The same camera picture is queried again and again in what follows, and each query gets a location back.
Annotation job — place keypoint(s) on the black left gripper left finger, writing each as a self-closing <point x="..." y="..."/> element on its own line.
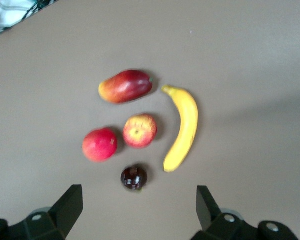
<point x="52" y="222"/>

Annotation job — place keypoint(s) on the red yellow apple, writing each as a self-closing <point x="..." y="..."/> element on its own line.
<point x="140" y="131"/>

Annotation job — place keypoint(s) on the brown table mat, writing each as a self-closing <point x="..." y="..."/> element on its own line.
<point x="240" y="75"/>

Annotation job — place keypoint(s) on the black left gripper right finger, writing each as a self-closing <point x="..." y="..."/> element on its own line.
<point x="227" y="227"/>

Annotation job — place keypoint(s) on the round red fruit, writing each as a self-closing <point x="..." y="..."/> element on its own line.
<point x="100" y="145"/>

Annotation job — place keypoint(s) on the red yellow mango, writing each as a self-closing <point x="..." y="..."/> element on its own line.
<point x="126" y="86"/>

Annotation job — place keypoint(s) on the dark purple mangosteen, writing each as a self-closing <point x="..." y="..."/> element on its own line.
<point x="134" y="178"/>

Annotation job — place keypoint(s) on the yellow banana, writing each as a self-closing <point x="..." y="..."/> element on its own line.
<point x="187" y="120"/>

